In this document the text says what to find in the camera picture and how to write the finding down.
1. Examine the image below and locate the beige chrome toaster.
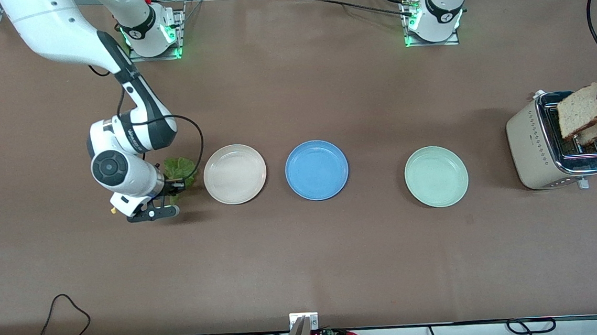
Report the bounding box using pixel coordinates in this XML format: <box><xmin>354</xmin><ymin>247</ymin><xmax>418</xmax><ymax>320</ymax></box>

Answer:
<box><xmin>504</xmin><ymin>86</ymin><xmax>597</xmax><ymax>194</ymax></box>

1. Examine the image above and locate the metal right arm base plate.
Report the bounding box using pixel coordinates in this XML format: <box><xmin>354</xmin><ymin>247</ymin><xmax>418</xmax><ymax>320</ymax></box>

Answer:
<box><xmin>125</xmin><ymin>7</ymin><xmax>187</xmax><ymax>64</ymax></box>

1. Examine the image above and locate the green lettuce leaf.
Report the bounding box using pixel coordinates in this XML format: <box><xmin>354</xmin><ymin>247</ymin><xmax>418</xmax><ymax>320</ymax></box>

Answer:
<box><xmin>163</xmin><ymin>156</ymin><xmax>200</xmax><ymax>204</ymax></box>

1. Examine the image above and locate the beige plate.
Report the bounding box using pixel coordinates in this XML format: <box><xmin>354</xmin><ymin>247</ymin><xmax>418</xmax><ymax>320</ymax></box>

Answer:
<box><xmin>201</xmin><ymin>142</ymin><xmax>269</xmax><ymax>207</ymax></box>

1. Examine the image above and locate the black coiled cable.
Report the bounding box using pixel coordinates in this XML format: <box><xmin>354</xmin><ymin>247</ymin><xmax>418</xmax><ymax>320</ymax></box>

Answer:
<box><xmin>506</xmin><ymin>316</ymin><xmax>558</xmax><ymax>335</ymax></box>

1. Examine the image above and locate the thin black looped cable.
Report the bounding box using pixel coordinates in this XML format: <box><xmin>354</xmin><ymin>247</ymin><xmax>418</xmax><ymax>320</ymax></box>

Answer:
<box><xmin>36</xmin><ymin>292</ymin><xmax>92</xmax><ymax>335</ymax></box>

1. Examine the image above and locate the toasted bread slice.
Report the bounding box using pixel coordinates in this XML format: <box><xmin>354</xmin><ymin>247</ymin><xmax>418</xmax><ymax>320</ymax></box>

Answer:
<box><xmin>556</xmin><ymin>81</ymin><xmax>597</xmax><ymax>140</ymax></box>
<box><xmin>573</xmin><ymin>120</ymin><xmax>597</xmax><ymax>147</ymax></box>

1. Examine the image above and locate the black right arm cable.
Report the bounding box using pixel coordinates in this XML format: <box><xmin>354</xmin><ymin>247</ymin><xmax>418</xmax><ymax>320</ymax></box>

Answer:
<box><xmin>88</xmin><ymin>58</ymin><xmax>209</xmax><ymax>195</ymax></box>

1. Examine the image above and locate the long black table cable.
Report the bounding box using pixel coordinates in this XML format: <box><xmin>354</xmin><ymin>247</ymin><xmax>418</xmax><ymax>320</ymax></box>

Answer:
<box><xmin>287</xmin><ymin>0</ymin><xmax>417</xmax><ymax>26</ymax></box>

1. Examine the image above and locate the small metal table bracket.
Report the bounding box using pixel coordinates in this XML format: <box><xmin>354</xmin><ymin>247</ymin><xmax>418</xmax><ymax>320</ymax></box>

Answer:
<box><xmin>288</xmin><ymin>311</ymin><xmax>320</xmax><ymax>332</ymax></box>

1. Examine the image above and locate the light green plate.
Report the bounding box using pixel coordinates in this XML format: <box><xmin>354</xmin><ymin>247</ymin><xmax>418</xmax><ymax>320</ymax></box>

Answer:
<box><xmin>402</xmin><ymin>144</ymin><xmax>471</xmax><ymax>210</ymax></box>

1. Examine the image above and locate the blue plate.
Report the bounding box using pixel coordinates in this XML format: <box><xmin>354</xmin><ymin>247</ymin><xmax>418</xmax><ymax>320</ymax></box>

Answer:
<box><xmin>283</xmin><ymin>138</ymin><xmax>351</xmax><ymax>203</ymax></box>

